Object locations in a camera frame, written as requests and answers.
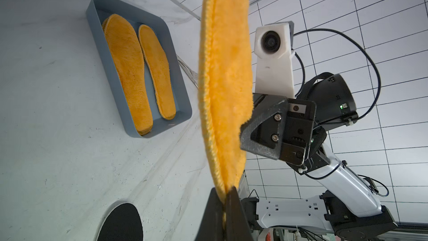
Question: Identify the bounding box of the blue grey storage box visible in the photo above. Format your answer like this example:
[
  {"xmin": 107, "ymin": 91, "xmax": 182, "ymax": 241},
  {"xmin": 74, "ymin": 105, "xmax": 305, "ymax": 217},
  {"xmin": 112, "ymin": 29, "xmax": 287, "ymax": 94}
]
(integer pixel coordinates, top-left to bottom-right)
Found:
[{"xmin": 86, "ymin": 0, "xmax": 192, "ymax": 138}]

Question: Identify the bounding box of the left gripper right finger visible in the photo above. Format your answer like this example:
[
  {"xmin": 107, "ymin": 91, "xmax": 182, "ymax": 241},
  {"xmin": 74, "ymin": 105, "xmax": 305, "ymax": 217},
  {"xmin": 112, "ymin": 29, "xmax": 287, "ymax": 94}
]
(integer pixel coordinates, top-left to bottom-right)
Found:
[{"xmin": 224, "ymin": 186, "xmax": 253, "ymax": 241}]

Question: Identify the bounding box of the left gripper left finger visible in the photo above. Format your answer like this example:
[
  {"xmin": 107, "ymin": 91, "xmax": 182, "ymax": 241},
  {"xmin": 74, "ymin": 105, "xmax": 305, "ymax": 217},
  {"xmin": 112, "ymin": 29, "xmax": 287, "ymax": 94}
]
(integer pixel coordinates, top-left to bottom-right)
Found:
[{"xmin": 195, "ymin": 188, "xmax": 224, "ymax": 241}]

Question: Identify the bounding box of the black insole right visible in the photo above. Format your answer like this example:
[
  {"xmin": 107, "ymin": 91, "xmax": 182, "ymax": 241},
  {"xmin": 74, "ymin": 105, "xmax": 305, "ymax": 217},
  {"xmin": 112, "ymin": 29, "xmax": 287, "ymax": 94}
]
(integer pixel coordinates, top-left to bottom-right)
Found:
[{"xmin": 96, "ymin": 203, "xmax": 143, "ymax": 241}]

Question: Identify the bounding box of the yellow insole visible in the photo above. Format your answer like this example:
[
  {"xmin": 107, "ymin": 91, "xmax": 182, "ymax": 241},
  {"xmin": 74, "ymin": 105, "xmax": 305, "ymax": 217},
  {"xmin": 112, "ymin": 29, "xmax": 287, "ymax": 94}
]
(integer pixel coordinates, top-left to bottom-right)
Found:
[
  {"xmin": 198, "ymin": 0, "xmax": 253, "ymax": 202},
  {"xmin": 138, "ymin": 25, "xmax": 176, "ymax": 120},
  {"xmin": 102, "ymin": 14, "xmax": 153, "ymax": 136}
]

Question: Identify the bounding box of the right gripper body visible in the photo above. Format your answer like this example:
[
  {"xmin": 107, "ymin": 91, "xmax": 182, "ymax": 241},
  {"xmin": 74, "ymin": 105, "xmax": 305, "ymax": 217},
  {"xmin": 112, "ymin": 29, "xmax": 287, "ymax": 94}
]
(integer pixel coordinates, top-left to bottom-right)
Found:
[{"xmin": 280, "ymin": 99, "xmax": 326, "ymax": 167}]

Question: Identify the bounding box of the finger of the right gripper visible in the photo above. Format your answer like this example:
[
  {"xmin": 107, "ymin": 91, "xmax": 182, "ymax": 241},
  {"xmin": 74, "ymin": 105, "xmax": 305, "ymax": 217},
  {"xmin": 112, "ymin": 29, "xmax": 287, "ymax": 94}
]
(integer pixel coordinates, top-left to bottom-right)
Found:
[{"xmin": 240, "ymin": 93, "xmax": 289, "ymax": 160}]

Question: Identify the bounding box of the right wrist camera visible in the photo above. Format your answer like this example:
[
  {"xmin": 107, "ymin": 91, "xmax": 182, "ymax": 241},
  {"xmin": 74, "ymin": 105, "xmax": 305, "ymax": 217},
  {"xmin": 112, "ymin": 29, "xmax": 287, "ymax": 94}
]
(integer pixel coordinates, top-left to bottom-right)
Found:
[{"xmin": 254, "ymin": 21, "xmax": 295, "ymax": 98}]

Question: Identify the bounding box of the silver fork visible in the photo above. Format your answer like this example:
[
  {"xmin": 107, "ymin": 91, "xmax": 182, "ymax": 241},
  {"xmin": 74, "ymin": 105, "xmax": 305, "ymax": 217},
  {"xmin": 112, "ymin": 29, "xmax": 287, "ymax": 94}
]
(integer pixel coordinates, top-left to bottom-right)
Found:
[{"xmin": 177, "ymin": 55, "xmax": 198, "ymax": 88}]

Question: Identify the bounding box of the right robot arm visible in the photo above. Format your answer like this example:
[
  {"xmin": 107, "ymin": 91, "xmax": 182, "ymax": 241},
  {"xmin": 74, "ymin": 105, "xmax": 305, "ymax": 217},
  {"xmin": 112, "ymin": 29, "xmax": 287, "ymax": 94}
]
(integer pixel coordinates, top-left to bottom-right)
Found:
[{"xmin": 241, "ymin": 73, "xmax": 397, "ymax": 241}]

